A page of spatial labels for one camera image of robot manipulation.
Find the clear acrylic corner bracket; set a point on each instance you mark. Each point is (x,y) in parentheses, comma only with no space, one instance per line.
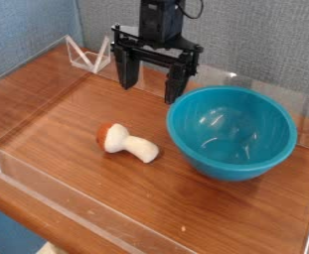
(88,61)

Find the blue plastic bowl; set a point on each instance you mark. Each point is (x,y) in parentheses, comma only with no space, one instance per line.
(233,132)

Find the toy mushroom brown cap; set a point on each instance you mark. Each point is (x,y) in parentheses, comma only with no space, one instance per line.
(114,139)

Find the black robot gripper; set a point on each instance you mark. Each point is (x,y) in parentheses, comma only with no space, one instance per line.
(155,42)

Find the clear acrylic barrier wall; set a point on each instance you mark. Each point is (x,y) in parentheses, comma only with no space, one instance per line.
(103,203)

